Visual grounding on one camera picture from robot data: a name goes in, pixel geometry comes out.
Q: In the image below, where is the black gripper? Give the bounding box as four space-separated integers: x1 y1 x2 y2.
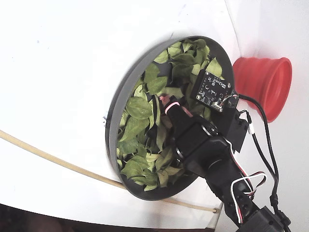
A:
158 95 219 161

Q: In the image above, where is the thin black cable white sleeve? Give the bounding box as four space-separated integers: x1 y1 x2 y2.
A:
240 110 278 184

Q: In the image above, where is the green leaf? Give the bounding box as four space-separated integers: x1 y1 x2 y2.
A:
144 63 160 84
118 116 150 143
172 53 196 66
125 96 153 119
120 158 145 181
154 49 169 64
205 57 224 79
146 76 169 95

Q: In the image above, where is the red collapsible silicone cup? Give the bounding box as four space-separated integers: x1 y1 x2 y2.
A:
232 57 293 123

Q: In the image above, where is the thick black cable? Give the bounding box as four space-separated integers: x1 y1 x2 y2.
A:
238 94 292 232

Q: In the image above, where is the dark grey round bowl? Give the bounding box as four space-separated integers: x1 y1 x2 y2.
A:
105 35 235 201

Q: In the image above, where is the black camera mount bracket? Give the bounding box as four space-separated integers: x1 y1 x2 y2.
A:
223 95 249 153

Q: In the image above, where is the beige rubber tube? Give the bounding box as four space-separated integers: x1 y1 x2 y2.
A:
0 130 221 215

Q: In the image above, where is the white red black servo wire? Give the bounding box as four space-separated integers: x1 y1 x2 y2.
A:
230 145 267 224

